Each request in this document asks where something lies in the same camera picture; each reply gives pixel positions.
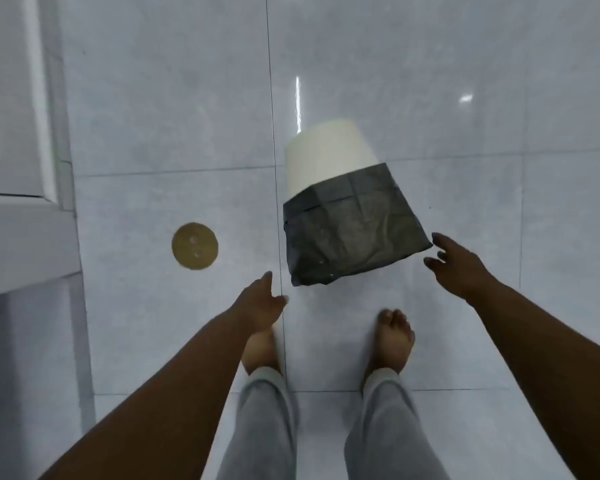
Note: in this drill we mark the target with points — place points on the white door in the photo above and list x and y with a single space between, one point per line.
17 144

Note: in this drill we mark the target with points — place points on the grey left trouser leg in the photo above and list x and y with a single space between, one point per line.
265 424

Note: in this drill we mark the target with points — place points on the round brass floor drain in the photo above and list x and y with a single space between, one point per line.
195 246

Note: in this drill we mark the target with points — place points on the person's left hand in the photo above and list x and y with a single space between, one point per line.
257 303

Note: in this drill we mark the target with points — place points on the person's left forearm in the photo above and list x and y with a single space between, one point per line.
162 404

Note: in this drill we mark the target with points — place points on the person's right forearm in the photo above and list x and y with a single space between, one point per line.
555 364

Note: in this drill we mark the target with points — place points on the person's foot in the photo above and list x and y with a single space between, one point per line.
392 340
260 350

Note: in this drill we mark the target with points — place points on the person's left foot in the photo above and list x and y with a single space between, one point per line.
260 350

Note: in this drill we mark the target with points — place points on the grey trouser leg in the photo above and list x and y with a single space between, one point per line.
387 429
265 424

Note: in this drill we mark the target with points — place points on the grey right trouser leg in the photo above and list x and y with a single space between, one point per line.
387 429

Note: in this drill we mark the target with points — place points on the person's right thumb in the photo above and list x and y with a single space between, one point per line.
432 263

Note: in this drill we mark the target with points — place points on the person's right hand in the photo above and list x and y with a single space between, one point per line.
461 272

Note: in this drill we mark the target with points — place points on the white trash bin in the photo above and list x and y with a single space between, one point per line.
325 154

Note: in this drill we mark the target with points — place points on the person's left thumb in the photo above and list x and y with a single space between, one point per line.
281 302

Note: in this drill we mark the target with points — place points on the person's right foot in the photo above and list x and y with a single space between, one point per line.
392 340

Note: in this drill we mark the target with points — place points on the black trash bag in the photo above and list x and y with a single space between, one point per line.
352 224

